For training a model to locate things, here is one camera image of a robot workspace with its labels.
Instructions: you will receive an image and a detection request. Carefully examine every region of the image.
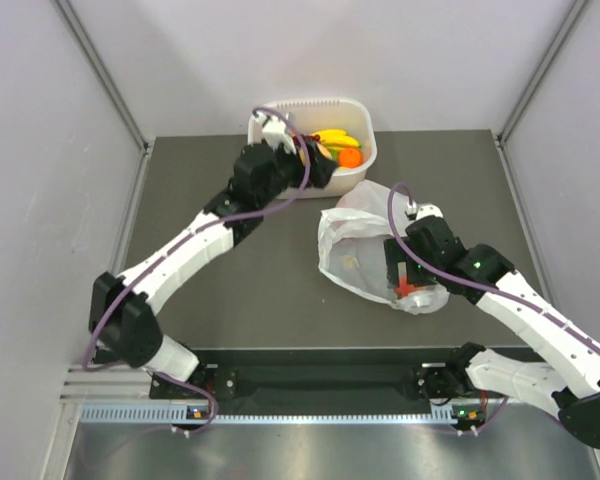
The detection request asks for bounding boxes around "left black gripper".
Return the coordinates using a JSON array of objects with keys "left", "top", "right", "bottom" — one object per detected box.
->
[{"left": 258, "top": 140, "right": 337, "bottom": 208}]

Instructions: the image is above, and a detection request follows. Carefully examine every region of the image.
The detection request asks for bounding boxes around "white plastic fruit bag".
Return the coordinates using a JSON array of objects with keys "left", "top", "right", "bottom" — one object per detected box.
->
[{"left": 317, "top": 180, "right": 449, "bottom": 315}]

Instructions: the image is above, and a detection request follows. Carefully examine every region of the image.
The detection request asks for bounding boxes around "orange peach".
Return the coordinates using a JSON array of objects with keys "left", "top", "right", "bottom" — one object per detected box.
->
[{"left": 298, "top": 142, "right": 333, "bottom": 168}]

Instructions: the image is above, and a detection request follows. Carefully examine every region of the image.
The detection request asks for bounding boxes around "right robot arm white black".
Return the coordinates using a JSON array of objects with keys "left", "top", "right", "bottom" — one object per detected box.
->
[{"left": 383, "top": 215, "right": 600, "bottom": 449}]

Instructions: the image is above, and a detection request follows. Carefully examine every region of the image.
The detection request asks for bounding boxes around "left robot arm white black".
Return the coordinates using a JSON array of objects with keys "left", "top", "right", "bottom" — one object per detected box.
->
[{"left": 89, "top": 137, "right": 337, "bottom": 397}]

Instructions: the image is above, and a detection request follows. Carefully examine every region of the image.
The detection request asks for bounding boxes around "orange fruit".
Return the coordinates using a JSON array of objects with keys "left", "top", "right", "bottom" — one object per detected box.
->
[{"left": 337, "top": 147, "right": 364, "bottom": 169}]

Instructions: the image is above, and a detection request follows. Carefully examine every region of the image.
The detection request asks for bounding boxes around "yellow banana bunch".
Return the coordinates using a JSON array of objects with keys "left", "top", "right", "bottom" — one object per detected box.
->
[{"left": 310, "top": 128, "right": 361, "bottom": 150}]

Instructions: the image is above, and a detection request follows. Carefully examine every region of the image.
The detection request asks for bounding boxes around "white plastic tub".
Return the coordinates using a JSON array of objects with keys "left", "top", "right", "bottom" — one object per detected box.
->
[{"left": 266, "top": 97, "right": 377, "bottom": 198}]

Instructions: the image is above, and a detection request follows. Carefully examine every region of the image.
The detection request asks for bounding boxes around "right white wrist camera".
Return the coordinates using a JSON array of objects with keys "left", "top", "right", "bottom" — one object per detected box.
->
[{"left": 405, "top": 203, "right": 443, "bottom": 222}]

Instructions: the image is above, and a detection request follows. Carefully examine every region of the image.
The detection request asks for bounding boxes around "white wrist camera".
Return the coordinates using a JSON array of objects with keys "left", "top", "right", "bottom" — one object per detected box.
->
[
  {"left": 405, "top": 203, "right": 443, "bottom": 222},
  {"left": 252, "top": 110, "right": 296, "bottom": 154}
]

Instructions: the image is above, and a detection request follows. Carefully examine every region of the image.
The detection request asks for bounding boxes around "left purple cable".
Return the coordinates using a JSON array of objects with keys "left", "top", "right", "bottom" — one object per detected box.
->
[{"left": 82, "top": 107, "right": 312, "bottom": 372}]

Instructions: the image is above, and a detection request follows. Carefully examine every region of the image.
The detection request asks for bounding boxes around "purple cable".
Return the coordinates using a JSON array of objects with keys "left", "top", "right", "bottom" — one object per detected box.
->
[
  {"left": 387, "top": 182, "right": 600, "bottom": 441},
  {"left": 82, "top": 107, "right": 312, "bottom": 372}
]

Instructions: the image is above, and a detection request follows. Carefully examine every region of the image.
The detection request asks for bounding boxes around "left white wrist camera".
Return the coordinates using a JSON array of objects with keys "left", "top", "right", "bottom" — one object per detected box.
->
[{"left": 252, "top": 110, "right": 296, "bottom": 154}]

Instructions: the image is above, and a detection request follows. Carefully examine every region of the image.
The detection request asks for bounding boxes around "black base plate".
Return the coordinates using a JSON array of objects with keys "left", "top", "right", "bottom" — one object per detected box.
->
[{"left": 148, "top": 347, "right": 486, "bottom": 407}]

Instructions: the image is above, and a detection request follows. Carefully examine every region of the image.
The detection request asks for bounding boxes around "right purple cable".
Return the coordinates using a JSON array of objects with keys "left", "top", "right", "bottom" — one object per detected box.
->
[{"left": 387, "top": 182, "right": 600, "bottom": 441}]

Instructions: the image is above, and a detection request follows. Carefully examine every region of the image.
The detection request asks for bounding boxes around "grey slotted cable duct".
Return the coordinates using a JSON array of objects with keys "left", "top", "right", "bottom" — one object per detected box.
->
[{"left": 79, "top": 402, "right": 486, "bottom": 426}]

